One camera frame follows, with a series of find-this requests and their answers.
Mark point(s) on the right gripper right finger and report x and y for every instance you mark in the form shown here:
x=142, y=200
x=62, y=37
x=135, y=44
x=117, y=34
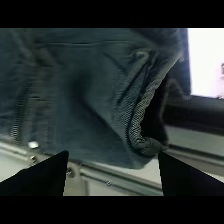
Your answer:
x=186, y=180

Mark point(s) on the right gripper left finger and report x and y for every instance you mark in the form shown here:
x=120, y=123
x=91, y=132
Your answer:
x=43, y=178

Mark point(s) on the blue jeans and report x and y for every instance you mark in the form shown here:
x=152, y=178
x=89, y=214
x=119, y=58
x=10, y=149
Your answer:
x=83, y=93

